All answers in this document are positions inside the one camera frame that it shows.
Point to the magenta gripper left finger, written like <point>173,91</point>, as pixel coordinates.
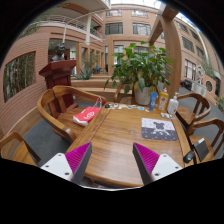
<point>70,166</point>

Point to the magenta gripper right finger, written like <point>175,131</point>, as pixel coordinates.
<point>153,166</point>

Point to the grey patterned mouse pad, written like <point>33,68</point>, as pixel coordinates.
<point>158,130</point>

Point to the black computer mouse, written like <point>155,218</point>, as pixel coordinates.
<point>189,157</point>

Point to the red and white bag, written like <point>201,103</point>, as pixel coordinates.
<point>84,117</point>

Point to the black tablet on chair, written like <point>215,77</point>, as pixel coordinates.
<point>201,149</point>

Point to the wooden chair near left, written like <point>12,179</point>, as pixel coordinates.
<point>13,147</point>

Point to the wooden chair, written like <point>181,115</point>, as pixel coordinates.
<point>13,147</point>
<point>201,109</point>
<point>212,130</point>

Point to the wooden chair far right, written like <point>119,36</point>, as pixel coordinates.
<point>201,109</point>

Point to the wooden armchair left of table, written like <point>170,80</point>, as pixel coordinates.
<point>63,125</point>

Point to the white pump bottle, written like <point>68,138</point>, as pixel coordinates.
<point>173,104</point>

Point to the white plant pot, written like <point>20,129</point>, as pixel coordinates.
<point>142,96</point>

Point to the blue tube container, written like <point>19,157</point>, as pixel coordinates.
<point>153,97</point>

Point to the yellow detergent bottle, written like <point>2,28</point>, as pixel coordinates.
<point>163,99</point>

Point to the wooden chair near right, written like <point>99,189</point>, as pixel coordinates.
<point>212,130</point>

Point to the green potted plant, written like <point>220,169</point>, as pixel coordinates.
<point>136,71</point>

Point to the dark bronze bust statue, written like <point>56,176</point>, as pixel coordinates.
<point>59,51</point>

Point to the dark red wooden pedestal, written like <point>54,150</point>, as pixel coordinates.
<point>59,73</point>

